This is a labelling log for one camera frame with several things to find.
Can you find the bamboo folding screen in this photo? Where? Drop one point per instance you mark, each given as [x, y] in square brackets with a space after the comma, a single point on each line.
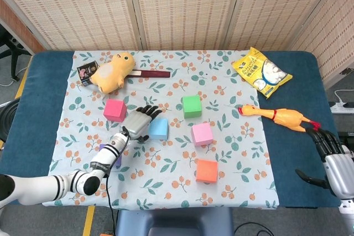
[179, 12]

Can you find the white power strip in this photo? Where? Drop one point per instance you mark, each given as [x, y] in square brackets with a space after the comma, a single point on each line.
[341, 107]

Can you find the yellow plush animal toy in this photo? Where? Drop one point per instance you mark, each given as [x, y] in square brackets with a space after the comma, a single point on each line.
[110, 74]

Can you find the purple foam cube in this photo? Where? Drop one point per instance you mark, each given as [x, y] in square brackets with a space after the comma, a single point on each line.
[118, 162]

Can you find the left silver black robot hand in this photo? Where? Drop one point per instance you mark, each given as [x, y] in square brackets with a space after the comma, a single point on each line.
[137, 124]

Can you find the yellow marshmallow bag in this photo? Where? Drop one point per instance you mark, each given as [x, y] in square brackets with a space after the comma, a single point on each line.
[254, 70]

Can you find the hot pink foam cube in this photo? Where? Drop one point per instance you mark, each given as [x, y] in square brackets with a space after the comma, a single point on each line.
[114, 109]

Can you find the yellow rubber chicken toy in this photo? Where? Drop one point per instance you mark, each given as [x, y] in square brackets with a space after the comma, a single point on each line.
[285, 115]

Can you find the light blue foam cube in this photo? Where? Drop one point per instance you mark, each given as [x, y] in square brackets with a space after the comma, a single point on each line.
[159, 129]

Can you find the dark blue table cover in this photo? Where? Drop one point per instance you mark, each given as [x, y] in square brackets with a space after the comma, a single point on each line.
[41, 109]

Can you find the orange foam cube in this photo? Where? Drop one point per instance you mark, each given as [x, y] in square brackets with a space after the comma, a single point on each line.
[207, 171]

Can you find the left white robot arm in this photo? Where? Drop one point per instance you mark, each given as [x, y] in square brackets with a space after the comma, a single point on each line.
[41, 187]

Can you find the black office chair base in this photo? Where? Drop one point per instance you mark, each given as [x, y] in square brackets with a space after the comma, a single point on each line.
[15, 51]

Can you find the small black printed box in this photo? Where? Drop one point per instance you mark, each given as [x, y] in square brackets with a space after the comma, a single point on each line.
[84, 71]

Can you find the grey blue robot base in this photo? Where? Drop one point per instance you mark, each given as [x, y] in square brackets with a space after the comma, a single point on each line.
[174, 222]

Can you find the light pink foam cube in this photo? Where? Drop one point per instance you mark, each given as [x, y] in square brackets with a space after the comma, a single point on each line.
[202, 133]

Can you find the black round drum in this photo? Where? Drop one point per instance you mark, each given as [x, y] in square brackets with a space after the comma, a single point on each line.
[5, 120]

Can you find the floral print tablecloth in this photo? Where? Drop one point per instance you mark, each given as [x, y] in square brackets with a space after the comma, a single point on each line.
[166, 164]

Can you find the long dark red box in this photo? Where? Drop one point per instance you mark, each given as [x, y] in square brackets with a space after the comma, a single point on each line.
[155, 73]

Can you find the green foam cube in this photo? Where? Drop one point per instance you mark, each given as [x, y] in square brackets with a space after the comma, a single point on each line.
[192, 106]

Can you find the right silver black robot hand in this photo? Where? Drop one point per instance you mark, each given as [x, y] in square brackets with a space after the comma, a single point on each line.
[341, 176]

